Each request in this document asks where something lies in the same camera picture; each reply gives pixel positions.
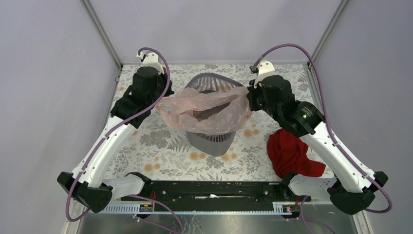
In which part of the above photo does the red cloth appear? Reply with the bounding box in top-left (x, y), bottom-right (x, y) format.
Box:
top-left (266, 129), bottom-right (326, 179)

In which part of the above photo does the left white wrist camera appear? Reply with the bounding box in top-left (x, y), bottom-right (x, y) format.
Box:
top-left (136, 52), bottom-right (166, 74)

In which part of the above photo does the grey plastic trash bin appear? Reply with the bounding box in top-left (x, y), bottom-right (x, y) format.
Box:
top-left (186, 73), bottom-right (243, 157)

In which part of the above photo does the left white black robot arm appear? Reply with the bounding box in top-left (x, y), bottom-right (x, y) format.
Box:
top-left (57, 66), bottom-right (173, 213)

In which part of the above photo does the pink plastic trash bag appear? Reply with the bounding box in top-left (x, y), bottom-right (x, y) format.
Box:
top-left (155, 86), bottom-right (252, 135)

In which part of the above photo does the grey slotted cable duct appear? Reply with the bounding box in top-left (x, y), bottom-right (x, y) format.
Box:
top-left (100, 202), bottom-right (293, 215)

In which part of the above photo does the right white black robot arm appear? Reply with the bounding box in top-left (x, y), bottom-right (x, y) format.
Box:
top-left (247, 75), bottom-right (388, 215)

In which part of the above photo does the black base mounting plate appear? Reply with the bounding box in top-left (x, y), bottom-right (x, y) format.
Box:
top-left (137, 180), bottom-right (304, 207)

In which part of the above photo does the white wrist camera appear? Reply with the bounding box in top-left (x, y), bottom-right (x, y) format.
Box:
top-left (250, 60), bottom-right (276, 89)
top-left (136, 52), bottom-right (166, 74)

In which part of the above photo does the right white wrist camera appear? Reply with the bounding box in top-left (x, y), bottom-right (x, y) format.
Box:
top-left (250, 60), bottom-right (276, 89)

